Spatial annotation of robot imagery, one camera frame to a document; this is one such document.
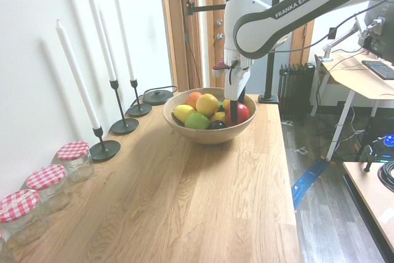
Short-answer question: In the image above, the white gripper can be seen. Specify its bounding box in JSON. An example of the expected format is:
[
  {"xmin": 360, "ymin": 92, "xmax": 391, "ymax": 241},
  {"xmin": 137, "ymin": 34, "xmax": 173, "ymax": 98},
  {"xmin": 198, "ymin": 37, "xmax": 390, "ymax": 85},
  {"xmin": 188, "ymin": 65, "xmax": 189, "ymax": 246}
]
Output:
[{"xmin": 223, "ymin": 65, "xmax": 252, "ymax": 124}]

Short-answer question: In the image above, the red apple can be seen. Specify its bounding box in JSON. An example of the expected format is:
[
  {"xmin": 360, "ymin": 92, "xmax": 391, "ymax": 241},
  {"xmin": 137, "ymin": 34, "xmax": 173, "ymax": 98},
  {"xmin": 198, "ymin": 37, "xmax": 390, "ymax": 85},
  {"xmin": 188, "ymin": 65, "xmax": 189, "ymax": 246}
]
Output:
[{"xmin": 224, "ymin": 102, "xmax": 250, "ymax": 126}]

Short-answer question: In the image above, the green apple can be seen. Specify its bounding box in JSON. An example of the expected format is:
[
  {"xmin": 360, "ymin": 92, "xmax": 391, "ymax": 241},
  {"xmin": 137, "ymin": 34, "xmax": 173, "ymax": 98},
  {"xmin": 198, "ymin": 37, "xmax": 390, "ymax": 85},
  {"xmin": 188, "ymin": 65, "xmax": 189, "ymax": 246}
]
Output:
[{"xmin": 184, "ymin": 112, "xmax": 211, "ymax": 131}]

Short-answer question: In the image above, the small yellow fruit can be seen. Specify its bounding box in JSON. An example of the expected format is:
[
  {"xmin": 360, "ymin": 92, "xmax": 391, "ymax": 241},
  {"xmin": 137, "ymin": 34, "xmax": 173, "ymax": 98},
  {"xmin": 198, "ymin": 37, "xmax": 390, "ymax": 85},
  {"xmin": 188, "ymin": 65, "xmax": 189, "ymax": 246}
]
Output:
[{"xmin": 209, "ymin": 111, "xmax": 227, "ymax": 124}]

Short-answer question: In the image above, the dark plum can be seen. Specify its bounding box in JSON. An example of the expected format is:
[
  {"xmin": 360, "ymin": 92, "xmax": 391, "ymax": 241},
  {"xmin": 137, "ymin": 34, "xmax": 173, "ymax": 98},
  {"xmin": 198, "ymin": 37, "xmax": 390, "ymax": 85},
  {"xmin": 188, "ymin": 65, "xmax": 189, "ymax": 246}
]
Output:
[{"xmin": 207, "ymin": 119, "xmax": 228, "ymax": 131}]

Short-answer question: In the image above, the large round yellow fruit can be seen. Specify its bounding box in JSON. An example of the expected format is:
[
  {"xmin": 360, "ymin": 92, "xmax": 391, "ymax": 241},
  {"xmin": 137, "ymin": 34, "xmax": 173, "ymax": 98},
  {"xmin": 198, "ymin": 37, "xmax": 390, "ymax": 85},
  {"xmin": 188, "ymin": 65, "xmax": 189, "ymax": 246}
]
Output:
[{"xmin": 195, "ymin": 93, "xmax": 221, "ymax": 118}]

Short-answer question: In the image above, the orange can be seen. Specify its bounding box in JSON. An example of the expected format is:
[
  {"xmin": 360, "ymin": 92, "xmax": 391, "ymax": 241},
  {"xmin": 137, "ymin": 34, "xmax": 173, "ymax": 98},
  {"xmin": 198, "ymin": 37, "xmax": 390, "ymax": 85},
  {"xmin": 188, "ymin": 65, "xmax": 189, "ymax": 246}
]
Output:
[{"xmin": 185, "ymin": 91, "xmax": 204, "ymax": 111}]

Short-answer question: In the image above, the wooden fruit bowl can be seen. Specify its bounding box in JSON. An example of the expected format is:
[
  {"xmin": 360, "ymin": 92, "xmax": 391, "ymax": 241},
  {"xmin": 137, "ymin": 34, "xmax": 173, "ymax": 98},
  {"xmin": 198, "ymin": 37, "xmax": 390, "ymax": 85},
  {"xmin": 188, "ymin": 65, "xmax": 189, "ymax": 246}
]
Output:
[{"xmin": 162, "ymin": 87, "xmax": 258, "ymax": 145}]

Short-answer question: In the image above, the yellow lemon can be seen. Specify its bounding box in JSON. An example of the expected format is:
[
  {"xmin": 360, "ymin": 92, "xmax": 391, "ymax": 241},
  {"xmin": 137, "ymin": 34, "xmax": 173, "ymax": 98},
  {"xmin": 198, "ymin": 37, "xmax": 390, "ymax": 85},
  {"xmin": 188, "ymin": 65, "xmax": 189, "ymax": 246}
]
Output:
[{"xmin": 173, "ymin": 104, "xmax": 198, "ymax": 123}]

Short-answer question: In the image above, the black oil radiator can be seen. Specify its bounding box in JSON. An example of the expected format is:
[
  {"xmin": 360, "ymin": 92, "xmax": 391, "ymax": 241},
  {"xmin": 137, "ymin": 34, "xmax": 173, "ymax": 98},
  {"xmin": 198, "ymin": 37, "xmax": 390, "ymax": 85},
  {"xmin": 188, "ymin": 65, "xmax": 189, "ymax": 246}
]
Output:
[{"xmin": 278, "ymin": 62, "xmax": 316, "ymax": 119}]

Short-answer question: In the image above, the black round kettle base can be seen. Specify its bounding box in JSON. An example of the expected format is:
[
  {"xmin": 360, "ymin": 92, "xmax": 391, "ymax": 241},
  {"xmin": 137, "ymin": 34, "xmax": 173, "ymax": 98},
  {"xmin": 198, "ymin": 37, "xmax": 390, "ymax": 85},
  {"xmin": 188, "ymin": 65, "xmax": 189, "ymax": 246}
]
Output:
[{"xmin": 142, "ymin": 89, "xmax": 175, "ymax": 106}]

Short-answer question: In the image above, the wooden door frosted glass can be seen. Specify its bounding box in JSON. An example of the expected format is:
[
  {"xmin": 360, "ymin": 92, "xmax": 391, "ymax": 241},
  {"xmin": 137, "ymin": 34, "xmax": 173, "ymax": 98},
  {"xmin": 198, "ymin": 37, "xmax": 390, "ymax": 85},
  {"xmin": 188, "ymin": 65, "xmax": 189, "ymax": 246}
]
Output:
[{"xmin": 203, "ymin": 0, "xmax": 301, "ymax": 95}]

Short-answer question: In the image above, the black candle holder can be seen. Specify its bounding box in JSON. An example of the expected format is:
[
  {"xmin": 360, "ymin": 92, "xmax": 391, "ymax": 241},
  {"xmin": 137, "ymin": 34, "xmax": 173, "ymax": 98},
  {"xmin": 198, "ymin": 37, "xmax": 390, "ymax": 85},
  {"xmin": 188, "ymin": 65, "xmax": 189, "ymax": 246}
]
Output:
[
  {"xmin": 126, "ymin": 78, "xmax": 153, "ymax": 118},
  {"xmin": 89, "ymin": 125, "xmax": 122, "ymax": 163},
  {"xmin": 109, "ymin": 79, "xmax": 140, "ymax": 136}
]

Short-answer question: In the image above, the blue floor tape strip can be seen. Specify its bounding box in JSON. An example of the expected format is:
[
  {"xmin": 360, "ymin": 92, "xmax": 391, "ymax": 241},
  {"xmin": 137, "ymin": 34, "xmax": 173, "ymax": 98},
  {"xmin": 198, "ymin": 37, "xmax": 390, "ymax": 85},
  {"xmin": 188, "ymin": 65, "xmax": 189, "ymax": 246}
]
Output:
[{"xmin": 291, "ymin": 157, "xmax": 332, "ymax": 212}]

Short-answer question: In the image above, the white taper candle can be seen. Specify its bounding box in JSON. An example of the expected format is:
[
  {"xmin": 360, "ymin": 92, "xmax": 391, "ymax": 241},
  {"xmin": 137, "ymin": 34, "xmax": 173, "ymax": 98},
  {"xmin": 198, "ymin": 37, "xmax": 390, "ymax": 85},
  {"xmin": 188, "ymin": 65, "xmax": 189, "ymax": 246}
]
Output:
[
  {"xmin": 113, "ymin": 0, "xmax": 137, "ymax": 82},
  {"xmin": 55, "ymin": 18, "xmax": 102, "ymax": 131},
  {"xmin": 82, "ymin": 0, "xmax": 118, "ymax": 83}
]

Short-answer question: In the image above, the black clamp stand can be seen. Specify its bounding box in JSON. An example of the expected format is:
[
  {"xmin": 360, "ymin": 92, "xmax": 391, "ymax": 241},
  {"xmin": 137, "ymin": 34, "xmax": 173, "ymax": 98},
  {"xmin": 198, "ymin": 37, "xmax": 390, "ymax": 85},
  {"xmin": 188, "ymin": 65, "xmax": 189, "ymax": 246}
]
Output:
[{"xmin": 359, "ymin": 144, "xmax": 380, "ymax": 173}]

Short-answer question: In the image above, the black keyboard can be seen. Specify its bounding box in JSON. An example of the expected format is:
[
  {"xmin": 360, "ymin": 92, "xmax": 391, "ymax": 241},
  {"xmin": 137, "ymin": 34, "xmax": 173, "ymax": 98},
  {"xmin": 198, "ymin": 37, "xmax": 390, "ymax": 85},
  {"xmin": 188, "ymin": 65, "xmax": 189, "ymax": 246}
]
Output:
[{"xmin": 361, "ymin": 59, "xmax": 394, "ymax": 80}]

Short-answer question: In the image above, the black teal control device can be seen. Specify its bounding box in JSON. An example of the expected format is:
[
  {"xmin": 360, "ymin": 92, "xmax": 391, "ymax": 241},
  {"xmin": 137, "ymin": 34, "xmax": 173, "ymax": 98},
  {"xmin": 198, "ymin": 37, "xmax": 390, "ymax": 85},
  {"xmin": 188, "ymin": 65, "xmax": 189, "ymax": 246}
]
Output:
[{"xmin": 372, "ymin": 133, "xmax": 394, "ymax": 163}]

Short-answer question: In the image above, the wooden side table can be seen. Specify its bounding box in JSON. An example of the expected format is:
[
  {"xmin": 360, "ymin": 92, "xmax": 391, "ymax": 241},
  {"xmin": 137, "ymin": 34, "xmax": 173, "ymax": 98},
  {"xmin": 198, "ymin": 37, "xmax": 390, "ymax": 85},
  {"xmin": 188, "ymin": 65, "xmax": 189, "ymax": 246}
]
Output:
[{"xmin": 342, "ymin": 161, "xmax": 394, "ymax": 262}]

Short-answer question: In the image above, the black computer monitor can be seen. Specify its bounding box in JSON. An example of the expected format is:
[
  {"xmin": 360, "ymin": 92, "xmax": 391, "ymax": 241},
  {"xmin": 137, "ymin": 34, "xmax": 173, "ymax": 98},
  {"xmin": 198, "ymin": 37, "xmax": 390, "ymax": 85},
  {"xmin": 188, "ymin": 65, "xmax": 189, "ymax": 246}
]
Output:
[{"xmin": 361, "ymin": 0, "xmax": 394, "ymax": 60}]

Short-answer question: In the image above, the glass jar red checkered lid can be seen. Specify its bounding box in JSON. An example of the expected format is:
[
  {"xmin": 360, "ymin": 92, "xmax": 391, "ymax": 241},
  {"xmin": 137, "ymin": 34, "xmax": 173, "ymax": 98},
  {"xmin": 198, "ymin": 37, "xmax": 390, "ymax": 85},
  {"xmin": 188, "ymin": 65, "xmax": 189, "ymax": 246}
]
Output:
[
  {"xmin": 56, "ymin": 141, "xmax": 95, "ymax": 183},
  {"xmin": 25, "ymin": 164, "xmax": 74, "ymax": 214},
  {"xmin": 0, "ymin": 188, "xmax": 50, "ymax": 246}
]

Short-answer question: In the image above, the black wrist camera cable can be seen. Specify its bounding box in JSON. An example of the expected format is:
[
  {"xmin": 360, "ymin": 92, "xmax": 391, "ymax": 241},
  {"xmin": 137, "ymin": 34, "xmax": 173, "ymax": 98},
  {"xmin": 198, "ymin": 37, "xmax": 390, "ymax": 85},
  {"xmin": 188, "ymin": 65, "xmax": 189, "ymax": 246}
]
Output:
[{"xmin": 228, "ymin": 60, "xmax": 239, "ymax": 86}]

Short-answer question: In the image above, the red mounted wrist camera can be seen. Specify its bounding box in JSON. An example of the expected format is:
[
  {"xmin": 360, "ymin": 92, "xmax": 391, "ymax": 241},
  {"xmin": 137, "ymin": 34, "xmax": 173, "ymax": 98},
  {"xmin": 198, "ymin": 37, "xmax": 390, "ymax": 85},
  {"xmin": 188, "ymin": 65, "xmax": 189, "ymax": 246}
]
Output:
[{"xmin": 212, "ymin": 58, "xmax": 232, "ymax": 79}]

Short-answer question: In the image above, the black kettle base cable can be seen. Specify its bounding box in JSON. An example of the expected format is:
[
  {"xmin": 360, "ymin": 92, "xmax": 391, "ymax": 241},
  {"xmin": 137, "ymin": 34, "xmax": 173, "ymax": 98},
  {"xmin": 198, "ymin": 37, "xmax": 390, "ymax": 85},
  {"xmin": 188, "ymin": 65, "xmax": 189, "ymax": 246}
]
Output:
[{"xmin": 130, "ymin": 85, "xmax": 179, "ymax": 108}]

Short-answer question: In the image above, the black coiled cable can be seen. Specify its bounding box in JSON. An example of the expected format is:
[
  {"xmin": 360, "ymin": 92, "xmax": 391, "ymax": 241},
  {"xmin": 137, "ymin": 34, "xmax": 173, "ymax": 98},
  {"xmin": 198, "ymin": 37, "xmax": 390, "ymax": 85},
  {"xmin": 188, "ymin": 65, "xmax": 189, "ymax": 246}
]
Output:
[{"xmin": 377, "ymin": 161, "xmax": 394, "ymax": 192}]

